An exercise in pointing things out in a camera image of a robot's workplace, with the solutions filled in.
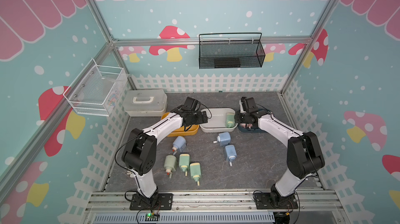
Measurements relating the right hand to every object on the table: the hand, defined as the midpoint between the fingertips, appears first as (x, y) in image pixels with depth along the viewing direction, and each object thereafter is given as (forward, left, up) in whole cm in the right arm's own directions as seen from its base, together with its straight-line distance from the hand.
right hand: (237, 116), depth 94 cm
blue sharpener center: (-22, +6, -4) cm, 23 cm away
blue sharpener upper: (-14, +9, -3) cm, 17 cm away
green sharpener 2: (-27, +31, -3) cm, 41 cm away
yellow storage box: (-7, +28, -5) cm, 29 cm away
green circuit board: (-49, +45, -13) cm, 68 cm away
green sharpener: (-1, +4, -4) cm, 5 cm away
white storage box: (+6, +12, -13) cm, 18 cm away
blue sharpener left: (-15, +34, -3) cm, 38 cm away
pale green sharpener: (-28, +38, -3) cm, 47 cm away
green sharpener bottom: (-32, +24, -3) cm, 40 cm away
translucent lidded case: (+10, +58, +2) cm, 59 cm away
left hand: (-4, +22, 0) cm, 22 cm away
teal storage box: (-21, -3, +18) cm, 28 cm away
